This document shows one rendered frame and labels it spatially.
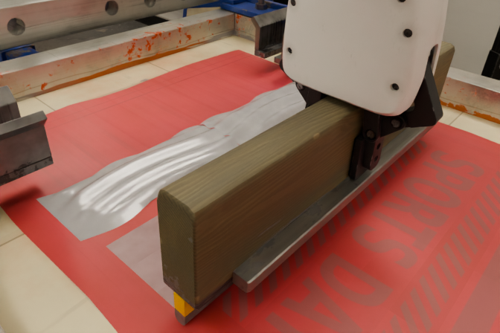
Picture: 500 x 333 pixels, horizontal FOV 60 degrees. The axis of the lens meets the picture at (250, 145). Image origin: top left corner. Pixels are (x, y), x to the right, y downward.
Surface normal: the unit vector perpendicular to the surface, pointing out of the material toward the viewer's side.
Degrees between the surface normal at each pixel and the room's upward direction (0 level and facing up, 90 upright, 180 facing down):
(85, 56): 90
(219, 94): 0
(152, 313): 0
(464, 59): 90
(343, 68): 93
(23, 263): 0
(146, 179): 28
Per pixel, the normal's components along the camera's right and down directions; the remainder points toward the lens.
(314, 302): 0.04, -0.84
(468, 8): -0.66, 0.38
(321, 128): 0.38, -0.57
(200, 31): 0.75, 0.38
